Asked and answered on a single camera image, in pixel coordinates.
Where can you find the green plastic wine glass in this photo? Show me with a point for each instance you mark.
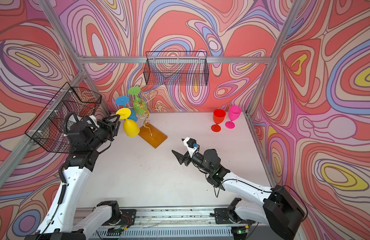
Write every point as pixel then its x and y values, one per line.
pixel 139 104

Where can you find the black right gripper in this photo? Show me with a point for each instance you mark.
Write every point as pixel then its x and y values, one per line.
pixel 181 159

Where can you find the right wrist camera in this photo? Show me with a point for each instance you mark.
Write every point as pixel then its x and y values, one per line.
pixel 193 147

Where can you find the black wire basket back wall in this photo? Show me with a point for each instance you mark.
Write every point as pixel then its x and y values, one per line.
pixel 172 68

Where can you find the black wire basket wall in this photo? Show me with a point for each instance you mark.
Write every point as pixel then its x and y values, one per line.
pixel 47 130
pixel 172 68

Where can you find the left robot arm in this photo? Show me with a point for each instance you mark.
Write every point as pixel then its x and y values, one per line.
pixel 85 136

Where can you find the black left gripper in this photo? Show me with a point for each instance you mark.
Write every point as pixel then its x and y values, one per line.
pixel 103 122

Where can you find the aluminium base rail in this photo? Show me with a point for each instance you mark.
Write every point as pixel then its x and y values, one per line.
pixel 180 223

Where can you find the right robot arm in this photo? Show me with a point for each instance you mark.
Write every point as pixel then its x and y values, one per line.
pixel 273 206

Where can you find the blue plastic wine glass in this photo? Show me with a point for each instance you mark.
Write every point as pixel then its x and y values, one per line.
pixel 122 101

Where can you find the wooden rack base board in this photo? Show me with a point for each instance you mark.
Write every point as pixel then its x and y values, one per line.
pixel 152 135

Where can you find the gold wire glass rack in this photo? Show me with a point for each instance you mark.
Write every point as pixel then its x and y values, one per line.
pixel 145 117

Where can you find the black wire basket left wall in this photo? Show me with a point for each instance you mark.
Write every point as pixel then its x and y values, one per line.
pixel 47 130

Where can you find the pink plastic wine glass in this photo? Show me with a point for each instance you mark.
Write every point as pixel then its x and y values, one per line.
pixel 234 114

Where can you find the red plastic wine glass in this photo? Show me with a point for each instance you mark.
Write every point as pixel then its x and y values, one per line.
pixel 218 117

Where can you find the yellow plastic wine glass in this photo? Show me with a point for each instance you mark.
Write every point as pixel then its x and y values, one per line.
pixel 130 126

